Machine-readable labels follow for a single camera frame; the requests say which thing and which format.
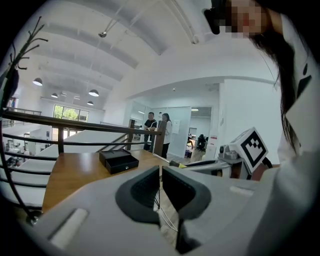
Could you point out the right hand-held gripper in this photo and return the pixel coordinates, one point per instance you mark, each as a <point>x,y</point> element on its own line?
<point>252,150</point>

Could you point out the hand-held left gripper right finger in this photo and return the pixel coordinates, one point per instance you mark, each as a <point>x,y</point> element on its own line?
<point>220,212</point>

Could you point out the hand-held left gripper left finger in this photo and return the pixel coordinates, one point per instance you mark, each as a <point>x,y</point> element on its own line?
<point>100,212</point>

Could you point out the black storage box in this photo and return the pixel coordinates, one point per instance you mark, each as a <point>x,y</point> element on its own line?
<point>117,160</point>

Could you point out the person's right forearm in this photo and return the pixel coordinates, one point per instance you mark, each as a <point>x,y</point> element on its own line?
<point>260,173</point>

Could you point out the black office chair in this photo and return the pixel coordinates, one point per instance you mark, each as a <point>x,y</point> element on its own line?
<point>201,142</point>

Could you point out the black coat rack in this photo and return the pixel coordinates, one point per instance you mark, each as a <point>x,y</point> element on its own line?
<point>33,218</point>

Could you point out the person's white shirt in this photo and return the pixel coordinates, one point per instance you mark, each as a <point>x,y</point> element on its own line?
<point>295,187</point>

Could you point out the dark railing with wooden handrail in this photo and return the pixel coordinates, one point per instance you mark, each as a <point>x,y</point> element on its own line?
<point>75,124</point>

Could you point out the large window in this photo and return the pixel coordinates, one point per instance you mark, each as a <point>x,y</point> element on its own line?
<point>70,113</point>

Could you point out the dome pendant lamp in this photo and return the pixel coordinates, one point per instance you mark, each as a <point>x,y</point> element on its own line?
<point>54,95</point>
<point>93,93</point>
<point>90,103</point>
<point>37,82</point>

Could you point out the dark hanging garment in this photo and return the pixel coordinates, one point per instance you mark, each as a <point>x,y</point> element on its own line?
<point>13,82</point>

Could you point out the white wall panel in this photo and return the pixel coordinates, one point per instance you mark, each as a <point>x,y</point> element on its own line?
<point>176,126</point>

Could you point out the black head-worn camera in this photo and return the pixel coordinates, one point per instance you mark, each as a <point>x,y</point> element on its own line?
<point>212,20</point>

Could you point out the ceiling dome camera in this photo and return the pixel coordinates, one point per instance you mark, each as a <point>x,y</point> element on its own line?
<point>102,34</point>

